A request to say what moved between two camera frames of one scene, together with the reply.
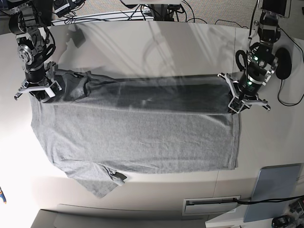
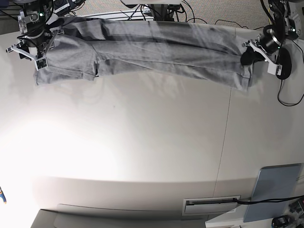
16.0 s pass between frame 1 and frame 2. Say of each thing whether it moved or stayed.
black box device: stayed
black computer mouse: stayed
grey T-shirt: moved
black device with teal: stayed
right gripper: moved
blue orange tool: stayed
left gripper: moved
